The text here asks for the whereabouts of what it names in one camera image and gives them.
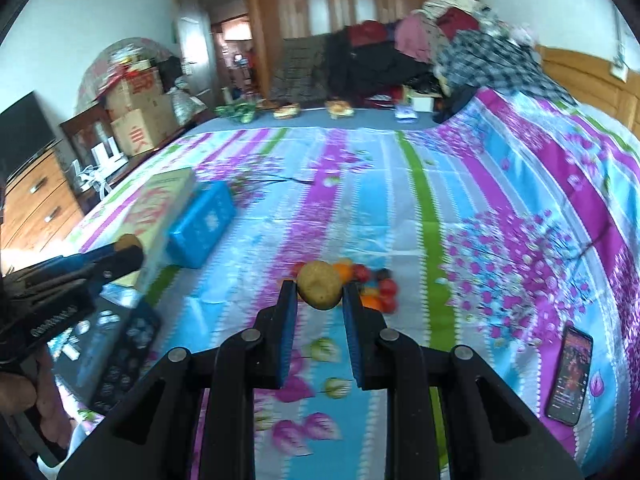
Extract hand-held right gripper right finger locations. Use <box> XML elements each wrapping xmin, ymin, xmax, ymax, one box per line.
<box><xmin>341</xmin><ymin>282</ymin><xmax>586</xmax><ymax>480</ymax></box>

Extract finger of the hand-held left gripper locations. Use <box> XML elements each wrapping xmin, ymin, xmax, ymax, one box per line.
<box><xmin>5</xmin><ymin>245</ymin><xmax>118</xmax><ymax>281</ymax></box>
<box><xmin>82</xmin><ymin>246</ymin><xmax>147</xmax><ymax>288</ymax></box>

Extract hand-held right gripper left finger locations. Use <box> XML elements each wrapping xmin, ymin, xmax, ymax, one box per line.
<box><xmin>57</xmin><ymin>280</ymin><xmax>301</xmax><ymax>480</ymax></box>

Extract tan rough-skinned fruit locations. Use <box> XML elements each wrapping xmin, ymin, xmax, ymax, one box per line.
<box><xmin>297</xmin><ymin>260</ymin><xmax>345</xmax><ymax>311</ymax></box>

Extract person's left forearm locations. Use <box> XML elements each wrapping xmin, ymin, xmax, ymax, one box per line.
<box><xmin>37</xmin><ymin>350</ymin><xmax>76</xmax><ymax>448</ymax></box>

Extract person's left hand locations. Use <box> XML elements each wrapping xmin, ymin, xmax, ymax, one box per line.
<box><xmin>0</xmin><ymin>372</ymin><xmax>38</xmax><ymax>416</ymax></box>

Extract wooden dresser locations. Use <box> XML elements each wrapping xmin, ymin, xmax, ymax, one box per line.
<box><xmin>0</xmin><ymin>149</ymin><xmax>86</xmax><ymax>261</ymax></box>

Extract long beige box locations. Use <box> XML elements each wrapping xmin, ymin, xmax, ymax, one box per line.
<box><xmin>112</xmin><ymin>167</ymin><xmax>197</xmax><ymax>291</ymax></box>

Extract black printed box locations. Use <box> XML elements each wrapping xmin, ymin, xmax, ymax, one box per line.
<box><xmin>52</xmin><ymin>295</ymin><xmax>163</xmax><ymax>416</ymax></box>

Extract blue cardboard box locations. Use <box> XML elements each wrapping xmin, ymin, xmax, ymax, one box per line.
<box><xmin>167</xmin><ymin>181</ymin><xmax>237</xmax><ymax>268</ymax></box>

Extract white upright device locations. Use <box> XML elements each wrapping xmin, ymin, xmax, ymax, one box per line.
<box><xmin>90</xmin><ymin>140</ymin><xmax>126</xmax><ymax>168</ymax></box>

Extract printed cardboard box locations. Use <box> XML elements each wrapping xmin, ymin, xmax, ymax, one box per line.
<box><xmin>105</xmin><ymin>71</ymin><xmax>166</xmax><ymax>111</ymax></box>
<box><xmin>110</xmin><ymin>105</ymin><xmax>181</xmax><ymax>157</ymax></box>

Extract black television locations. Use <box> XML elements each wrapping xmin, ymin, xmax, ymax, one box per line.
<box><xmin>0</xmin><ymin>91</ymin><xmax>57</xmax><ymax>181</ymax></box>

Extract silver foil bag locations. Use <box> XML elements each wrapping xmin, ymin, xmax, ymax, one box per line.
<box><xmin>167</xmin><ymin>87</ymin><xmax>207</xmax><ymax>123</ymax></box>

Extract green vegetable bag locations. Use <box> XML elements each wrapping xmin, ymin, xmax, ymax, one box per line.
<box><xmin>215</xmin><ymin>100</ymin><xmax>258</xmax><ymax>123</ymax></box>

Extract plastic wrapped gift basket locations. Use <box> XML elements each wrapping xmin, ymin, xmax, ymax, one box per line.
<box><xmin>75</xmin><ymin>36</ymin><xmax>173</xmax><ymax>106</ymax></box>

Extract black smartphone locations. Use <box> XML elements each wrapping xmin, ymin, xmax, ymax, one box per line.
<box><xmin>544</xmin><ymin>325</ymin><xmax>594</xmax><ymax>427</ymax></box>

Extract room door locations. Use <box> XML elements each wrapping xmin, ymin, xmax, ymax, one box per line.
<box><xmin>170</xmin><ymin>0</ymin><xmax>216</xmax><ymax>111</ymax></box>

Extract dark navy cloth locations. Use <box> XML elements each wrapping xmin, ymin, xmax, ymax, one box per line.
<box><xmin>435</xmin><ymin>85</ymin><xmax>481</xmax><ymax>121</ymax></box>

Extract brown checked cloth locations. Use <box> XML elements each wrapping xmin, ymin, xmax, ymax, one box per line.
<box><xmin>270</xmin><ymin>35</ymin><xmax>333</xmax><ymax>106</ymax></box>

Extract black clothes pile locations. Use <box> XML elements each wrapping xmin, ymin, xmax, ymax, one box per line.
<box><xmin>325</xmin><ymin>22</ymin><xmax>441</xmax><ymax>106</ymax></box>

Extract grey plaid shirt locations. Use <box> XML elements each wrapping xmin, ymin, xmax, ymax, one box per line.
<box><xmin>432</xmin><ymin>30</ymin><xmax>576</xmax><ymax>106</ymax></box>

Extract pink and red clothes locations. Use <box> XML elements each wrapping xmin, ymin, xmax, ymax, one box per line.
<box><xmin>395</xmin><ymin>7</ymin><xmax>481</xmax><ymax>63</ymax></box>

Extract white patterned cloth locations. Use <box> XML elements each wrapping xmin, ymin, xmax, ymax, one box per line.
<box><xmin>422</xmin><ymin>0</ymin><xmax>501</xmax><ymax>26</ymax></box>

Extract wooden headboard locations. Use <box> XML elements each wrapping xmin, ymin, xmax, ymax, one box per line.
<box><xmin>535</xmin><ymin>45</ymin><xmax>640</xmax><ymax>141</ymax></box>

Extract white wall socket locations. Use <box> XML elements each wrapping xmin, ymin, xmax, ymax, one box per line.
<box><xmin>610</xmin><ymin>50</ymin><xmax>630</xmax><ymax>81</ymax></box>

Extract white wall cable conduit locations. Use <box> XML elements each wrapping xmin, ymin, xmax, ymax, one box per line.
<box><xmin>611</xmin><ymin>7</ymin><xmax>626</xmax><ymax>53</ymax></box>

